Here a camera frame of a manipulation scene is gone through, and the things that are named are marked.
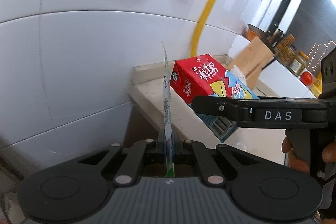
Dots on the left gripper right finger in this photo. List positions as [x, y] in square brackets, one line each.
[193, 159]

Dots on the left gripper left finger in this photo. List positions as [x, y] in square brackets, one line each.
[146, 158]

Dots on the green plastic wrapper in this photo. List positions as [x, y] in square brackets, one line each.
[168, 132]

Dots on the white foam net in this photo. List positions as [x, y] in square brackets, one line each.
[238, 74]

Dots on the red blue small carton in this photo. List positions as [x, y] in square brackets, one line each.
[204, 76]

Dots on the person's right hand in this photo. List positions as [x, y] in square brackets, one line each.
[328, 156]

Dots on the yellow detergent bottle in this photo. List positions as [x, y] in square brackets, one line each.
[316, 87]

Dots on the red tomato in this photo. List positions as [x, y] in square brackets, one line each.
[306, 78]

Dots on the orange lid glass jar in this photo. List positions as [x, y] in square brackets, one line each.
[299, 63]

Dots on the glass jar of pickles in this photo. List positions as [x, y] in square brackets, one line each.
[286, 55]

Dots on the wooden knife block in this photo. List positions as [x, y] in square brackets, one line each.
[252, 59]

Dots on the wooden handled knife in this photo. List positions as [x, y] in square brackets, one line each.
[285, 42]

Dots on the black handled knife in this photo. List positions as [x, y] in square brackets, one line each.
[270, 40]

